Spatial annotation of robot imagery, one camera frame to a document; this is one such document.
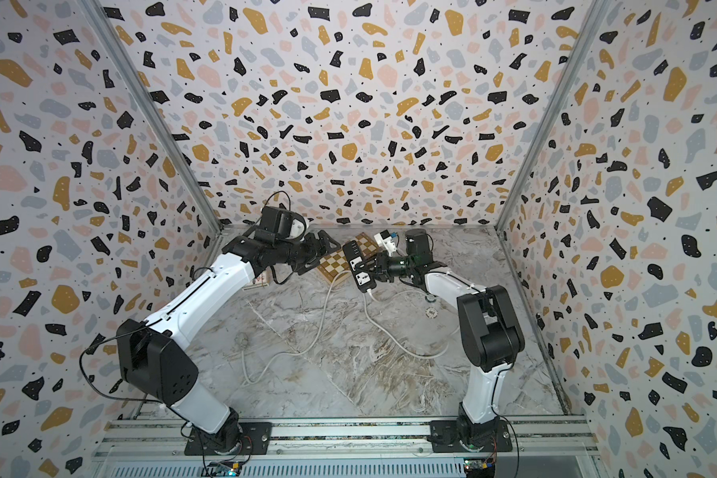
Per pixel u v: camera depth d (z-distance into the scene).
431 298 1.00
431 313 0.97
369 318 0.95
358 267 0.85
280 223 0.64
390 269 0.80
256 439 0.74
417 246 0.75
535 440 0.75
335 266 1.06
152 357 0.42
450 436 0.73
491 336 0.51
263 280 0.58
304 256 0.72
